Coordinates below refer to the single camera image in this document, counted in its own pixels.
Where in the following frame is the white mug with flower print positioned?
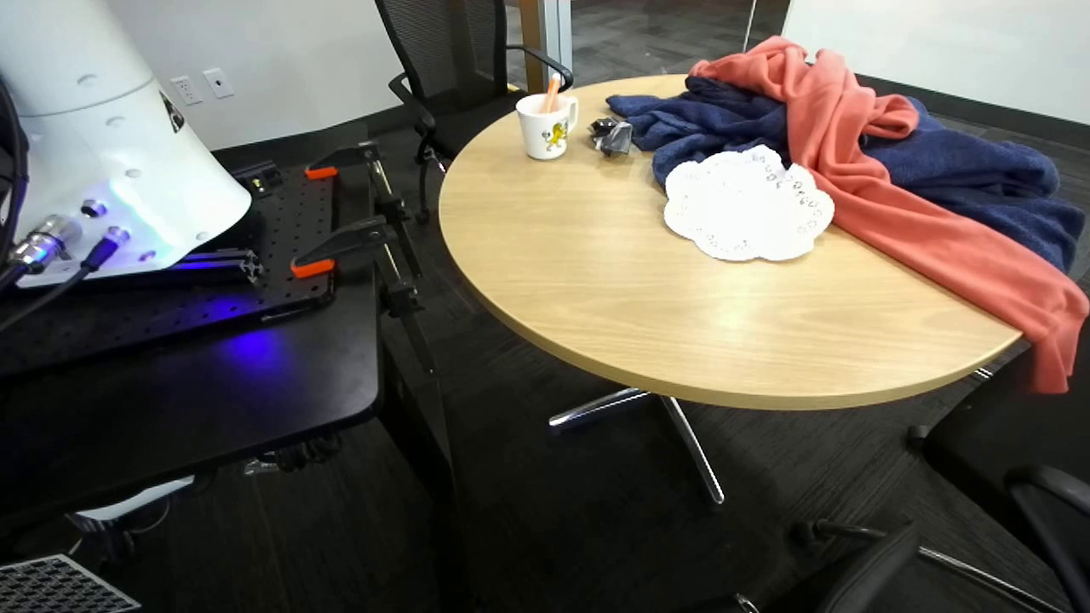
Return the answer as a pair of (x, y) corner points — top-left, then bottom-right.
(516, 92), (584, 163)

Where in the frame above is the small black metallic object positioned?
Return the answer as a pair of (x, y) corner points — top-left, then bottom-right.
(586, 114), (638, 161)

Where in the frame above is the chrome table base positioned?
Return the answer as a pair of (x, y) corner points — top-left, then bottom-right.
(544, 381), (728, 511)

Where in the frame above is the white lace doily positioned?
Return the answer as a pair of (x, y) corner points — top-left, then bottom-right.
(661, 142), (837, 267)

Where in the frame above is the black mesh office chair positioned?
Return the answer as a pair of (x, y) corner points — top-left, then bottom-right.
(371, 0), (578, 225)

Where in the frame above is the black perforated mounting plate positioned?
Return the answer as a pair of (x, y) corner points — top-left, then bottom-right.
(0, 163), (346, 386)

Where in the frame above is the salmon orange cloth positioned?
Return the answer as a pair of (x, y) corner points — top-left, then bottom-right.
(688, 34), (1090, 398)

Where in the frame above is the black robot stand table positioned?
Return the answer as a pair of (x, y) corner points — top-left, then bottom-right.
(0, 167), (456, 559)

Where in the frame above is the black chair with chrome base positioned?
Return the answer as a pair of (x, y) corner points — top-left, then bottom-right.
(727, 516), (1069, 613)

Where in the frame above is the navy blue cloth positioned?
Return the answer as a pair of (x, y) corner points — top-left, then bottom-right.
(606, 75), (1090, 277)

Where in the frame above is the white power strip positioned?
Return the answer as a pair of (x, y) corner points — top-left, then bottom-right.
(73, 475), (199, 528)

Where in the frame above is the black armrest office chair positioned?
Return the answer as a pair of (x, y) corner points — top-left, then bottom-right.
(903, 326), (1090, 613)

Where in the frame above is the grey grid panel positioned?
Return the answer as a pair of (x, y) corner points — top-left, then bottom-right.
(0, 551), (146, 613)

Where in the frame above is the black clamp with orange handle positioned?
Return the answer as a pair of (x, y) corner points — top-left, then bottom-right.
(300, 139), (386, 188)
(286, 216), (394, 288)

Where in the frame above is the white wall outlet plate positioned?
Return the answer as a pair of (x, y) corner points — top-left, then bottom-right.
(200, 66), (238, 102)
(166, 73), (204, 114)

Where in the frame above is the black cable with silver connector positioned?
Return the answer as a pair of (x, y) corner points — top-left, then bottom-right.
(0, 216), (135, 333)

